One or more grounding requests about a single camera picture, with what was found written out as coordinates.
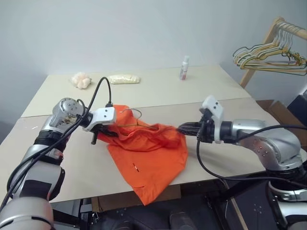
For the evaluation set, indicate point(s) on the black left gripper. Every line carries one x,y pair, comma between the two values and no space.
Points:
100,129

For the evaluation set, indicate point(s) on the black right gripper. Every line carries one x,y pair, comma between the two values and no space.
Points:
206,130

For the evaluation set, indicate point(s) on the orange shirt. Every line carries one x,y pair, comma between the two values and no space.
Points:
153,153

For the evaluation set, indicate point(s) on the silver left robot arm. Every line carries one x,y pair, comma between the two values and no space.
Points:
31,172

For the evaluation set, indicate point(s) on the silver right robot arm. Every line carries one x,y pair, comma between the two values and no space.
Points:
273,143

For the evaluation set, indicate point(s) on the white plastic bottle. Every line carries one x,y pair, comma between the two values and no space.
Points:
184,69

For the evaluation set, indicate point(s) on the brown cardboard box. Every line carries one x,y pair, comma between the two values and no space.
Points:
275,109

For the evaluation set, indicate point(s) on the thin wooden stick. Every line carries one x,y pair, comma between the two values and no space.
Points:
238,214

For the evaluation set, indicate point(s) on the black case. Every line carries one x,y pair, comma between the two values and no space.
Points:
298,106

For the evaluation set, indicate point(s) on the wooden clothes rack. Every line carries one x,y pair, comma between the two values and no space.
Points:
297,30

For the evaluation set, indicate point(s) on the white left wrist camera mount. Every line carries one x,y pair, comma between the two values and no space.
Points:
105,116

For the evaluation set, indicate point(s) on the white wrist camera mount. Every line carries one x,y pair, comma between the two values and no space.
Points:
216,106
105,116

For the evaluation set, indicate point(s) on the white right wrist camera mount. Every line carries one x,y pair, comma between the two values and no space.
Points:
216,106

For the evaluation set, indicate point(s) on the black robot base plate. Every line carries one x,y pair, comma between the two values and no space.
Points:
259,208

